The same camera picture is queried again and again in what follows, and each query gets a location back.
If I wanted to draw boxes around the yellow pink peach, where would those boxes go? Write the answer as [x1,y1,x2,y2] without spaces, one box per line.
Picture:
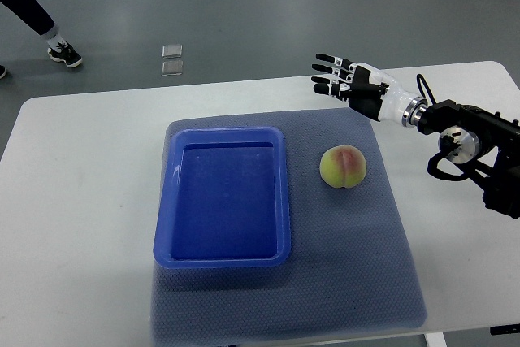
[319,145,367,189]

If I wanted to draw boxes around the blue plastic tray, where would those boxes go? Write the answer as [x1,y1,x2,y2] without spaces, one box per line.
[154,127,291,270]

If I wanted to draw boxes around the black bracket under table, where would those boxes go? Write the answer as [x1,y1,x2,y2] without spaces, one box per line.
[490,324,520,336]

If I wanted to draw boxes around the black white sneaker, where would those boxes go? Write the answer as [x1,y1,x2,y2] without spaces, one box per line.
[47,41,83,68]

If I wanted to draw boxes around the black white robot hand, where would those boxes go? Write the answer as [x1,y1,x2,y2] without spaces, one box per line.
[311,54,427,128]

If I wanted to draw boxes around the black shoe tip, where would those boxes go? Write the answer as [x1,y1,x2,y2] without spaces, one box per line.
[0,65,7,79]

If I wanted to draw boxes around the blue mesh mat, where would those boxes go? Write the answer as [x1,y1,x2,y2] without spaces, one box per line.
[150,109,427,346]

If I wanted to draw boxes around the white table leg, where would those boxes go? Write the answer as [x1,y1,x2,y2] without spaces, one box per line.
[424,332,447,347]

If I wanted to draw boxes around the lower clear floor tile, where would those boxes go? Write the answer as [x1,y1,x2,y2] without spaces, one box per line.
[162,59,184,76]

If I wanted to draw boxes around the person leg dark trousers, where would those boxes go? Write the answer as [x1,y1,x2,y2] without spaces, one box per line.
[1,0,59,40]

